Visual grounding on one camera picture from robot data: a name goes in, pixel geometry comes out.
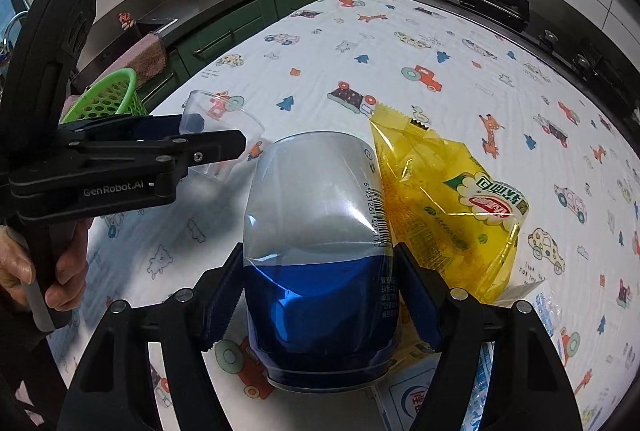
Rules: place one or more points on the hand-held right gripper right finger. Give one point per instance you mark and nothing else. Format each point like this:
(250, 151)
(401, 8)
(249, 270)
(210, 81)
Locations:
(415, 296)

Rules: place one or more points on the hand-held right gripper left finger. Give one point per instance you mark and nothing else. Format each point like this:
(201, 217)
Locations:
(225, 306)

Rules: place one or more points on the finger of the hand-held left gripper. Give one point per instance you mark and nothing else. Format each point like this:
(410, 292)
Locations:
(215, 148)
(160, 126)

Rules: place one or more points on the clear plastic cup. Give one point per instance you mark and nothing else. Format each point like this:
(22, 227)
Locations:
(220, 116)

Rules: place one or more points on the blue silver drink can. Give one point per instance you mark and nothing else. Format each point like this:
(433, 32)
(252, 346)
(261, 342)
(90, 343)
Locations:
(320, 261)

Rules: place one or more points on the person's left hand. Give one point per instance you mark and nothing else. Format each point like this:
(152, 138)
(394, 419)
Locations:
(75, 261)

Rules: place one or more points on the green plastic basket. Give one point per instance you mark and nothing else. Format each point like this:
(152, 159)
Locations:
(107, 98)

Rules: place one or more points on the pink cloth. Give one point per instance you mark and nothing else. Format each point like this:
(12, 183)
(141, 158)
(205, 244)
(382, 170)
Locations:
(145, 61)

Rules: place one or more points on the small red white object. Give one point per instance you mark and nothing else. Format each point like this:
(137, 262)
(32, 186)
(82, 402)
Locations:
(126, 20)

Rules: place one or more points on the yellow plastic packet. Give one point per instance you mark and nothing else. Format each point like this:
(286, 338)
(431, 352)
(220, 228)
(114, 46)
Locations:
(450, 201)

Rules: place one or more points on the blue white tissue pack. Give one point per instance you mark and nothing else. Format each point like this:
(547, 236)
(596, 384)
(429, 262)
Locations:
(405, 403)

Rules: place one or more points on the printed tablecloth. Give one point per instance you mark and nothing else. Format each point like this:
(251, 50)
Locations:
(450, 61)

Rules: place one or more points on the black gas stove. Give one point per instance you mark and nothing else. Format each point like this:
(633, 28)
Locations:
(500, 6)

